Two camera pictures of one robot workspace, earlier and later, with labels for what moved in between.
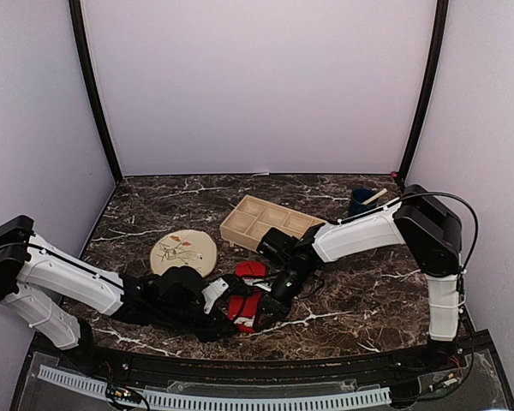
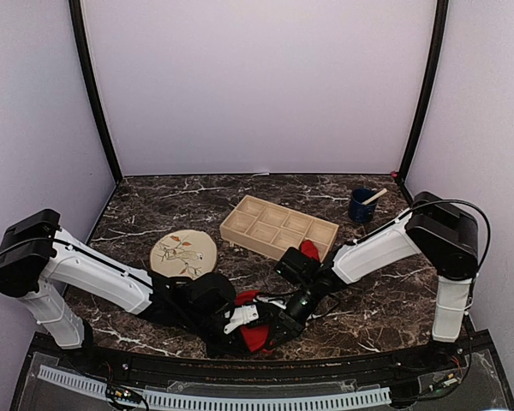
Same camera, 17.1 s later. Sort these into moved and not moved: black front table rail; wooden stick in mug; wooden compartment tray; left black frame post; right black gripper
Moved: right black gripper
Not moved: black front table rail; wooden compartment tray; left black frame post; wooden stick in mug
